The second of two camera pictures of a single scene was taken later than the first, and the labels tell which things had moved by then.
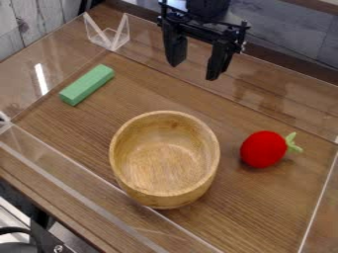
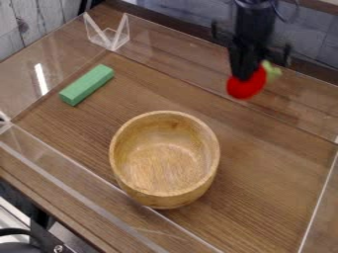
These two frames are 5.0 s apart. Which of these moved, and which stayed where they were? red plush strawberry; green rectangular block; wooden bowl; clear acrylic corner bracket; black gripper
Moved: red plush strawberry; black gripper
Stayed: green rectangular block; clear acrylic corner bracket; wooden bowl
